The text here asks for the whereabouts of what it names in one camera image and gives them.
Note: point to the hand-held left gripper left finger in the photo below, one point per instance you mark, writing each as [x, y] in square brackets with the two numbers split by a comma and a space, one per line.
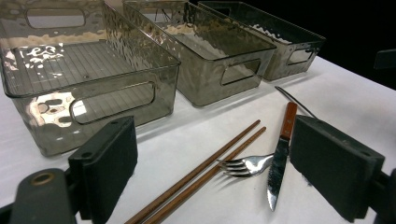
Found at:
[102, 165]

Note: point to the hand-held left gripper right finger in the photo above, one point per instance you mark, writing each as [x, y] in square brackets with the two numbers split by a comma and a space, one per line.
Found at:
[336, 168]

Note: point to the silver metal spoon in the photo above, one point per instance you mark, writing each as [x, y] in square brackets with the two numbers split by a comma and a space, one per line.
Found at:
[294, 101]

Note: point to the silver metal fork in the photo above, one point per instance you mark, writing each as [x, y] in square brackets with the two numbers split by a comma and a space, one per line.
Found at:
[252, 165]

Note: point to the brown wooden chopstick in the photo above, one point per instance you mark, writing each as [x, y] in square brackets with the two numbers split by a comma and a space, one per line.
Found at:
[186, 178]
[243, 146]

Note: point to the smoky clear plastic bin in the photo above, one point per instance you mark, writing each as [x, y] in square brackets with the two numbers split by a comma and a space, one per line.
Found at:
[280, 62]
[202, 71]
[93, 62]

